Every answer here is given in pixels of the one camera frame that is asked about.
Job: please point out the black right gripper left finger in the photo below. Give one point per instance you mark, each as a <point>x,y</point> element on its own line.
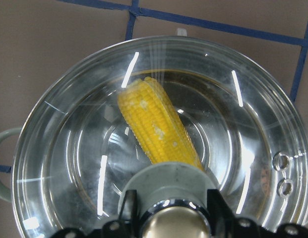
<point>126,225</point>

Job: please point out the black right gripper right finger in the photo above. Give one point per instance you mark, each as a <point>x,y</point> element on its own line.
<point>221,219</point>

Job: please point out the yellow corn cob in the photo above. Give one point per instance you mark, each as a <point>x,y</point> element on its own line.
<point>155,123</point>

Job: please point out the glass pot lid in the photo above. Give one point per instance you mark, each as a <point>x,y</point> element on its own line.
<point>94,148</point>

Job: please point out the pale green cooking pot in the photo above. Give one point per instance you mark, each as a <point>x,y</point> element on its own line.
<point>2,163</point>

